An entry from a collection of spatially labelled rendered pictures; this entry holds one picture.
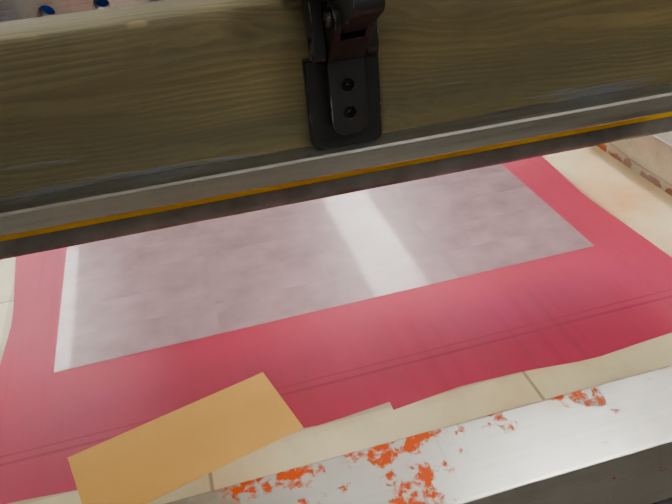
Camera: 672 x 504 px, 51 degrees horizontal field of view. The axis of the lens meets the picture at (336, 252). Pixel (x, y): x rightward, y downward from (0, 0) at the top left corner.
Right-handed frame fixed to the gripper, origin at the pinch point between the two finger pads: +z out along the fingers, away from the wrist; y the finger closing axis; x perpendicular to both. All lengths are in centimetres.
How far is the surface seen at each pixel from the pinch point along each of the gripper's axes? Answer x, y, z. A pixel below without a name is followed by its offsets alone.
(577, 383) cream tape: 9.6, 7.6, 14.7
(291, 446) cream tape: -5.1, 6.8, 14.8
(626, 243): 19.2, -2.6, 14.7
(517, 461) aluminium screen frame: 2.9, 13.7, 11.3
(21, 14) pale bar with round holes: -23, -67, 8
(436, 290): 6.0, -2.3, 14.8
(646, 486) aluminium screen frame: 8.2, 14.8, 13.6
